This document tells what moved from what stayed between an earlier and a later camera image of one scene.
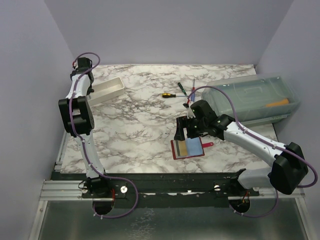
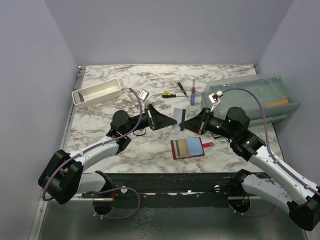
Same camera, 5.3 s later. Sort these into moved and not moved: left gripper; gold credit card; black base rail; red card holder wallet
Moved: left gripper
Not moved: gold credit card; black base rail; red card holder wallet
